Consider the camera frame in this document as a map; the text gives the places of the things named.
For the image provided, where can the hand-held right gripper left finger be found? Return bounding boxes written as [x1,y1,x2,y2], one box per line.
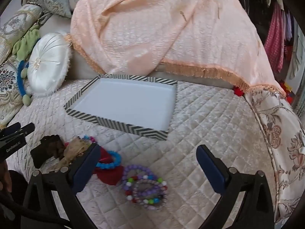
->
[22,143,102,229]

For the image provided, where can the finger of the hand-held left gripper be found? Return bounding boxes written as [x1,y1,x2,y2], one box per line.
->
[0,123,21,140]
[5,123,35,144]

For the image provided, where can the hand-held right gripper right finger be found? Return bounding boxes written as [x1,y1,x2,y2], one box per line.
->
[196,144,282,229]

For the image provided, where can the beige lace hair bow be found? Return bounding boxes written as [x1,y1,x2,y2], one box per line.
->
[56,137,94,170]

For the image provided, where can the red fabric hair bow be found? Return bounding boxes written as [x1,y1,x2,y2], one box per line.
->
[64,142,124,186]

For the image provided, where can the blue bead bracelet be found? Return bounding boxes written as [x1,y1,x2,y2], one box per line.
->
[96,150,122,169]

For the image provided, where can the black hair scrunchie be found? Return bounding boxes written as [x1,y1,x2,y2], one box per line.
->
[42,135,66,159]

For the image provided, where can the purple bead bracelet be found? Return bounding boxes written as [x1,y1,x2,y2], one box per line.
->
[122,164,158,192]

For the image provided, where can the multicolour bead bracelet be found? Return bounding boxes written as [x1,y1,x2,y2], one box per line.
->
[125,175,168,207]

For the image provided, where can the striped rim white tray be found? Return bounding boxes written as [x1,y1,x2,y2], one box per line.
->
[64,74,179,141]

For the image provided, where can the person's left hand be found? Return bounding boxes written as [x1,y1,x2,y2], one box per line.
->
[0,160,12,192]

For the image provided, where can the cream quilted bedspread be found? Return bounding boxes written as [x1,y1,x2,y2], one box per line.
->
[7,76,279,229]

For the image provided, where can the blue headband with green pompoms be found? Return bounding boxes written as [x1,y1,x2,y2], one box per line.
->
[17,60,32,106]

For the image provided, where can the white round satin pillow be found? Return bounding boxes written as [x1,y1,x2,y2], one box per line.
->
[27,33,72,97]

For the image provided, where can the floral patterned bed skirt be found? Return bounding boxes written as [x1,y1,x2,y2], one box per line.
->
[245,86,305,225]

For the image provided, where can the green plush cloth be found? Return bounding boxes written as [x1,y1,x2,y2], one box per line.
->
[12,25,41,60]

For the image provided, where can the embroidered bolster cushion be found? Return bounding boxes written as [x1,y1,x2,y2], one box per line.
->
[0,3,44,65]

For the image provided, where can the pink dotted hanging garment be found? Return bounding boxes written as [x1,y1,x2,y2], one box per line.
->
[264,3,285,72]

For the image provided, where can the pale hanging clothes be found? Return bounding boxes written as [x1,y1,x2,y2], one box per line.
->
[283,10,305,93]

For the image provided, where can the peach fringed blanket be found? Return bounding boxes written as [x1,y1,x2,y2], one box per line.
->
[64,0,286,98]

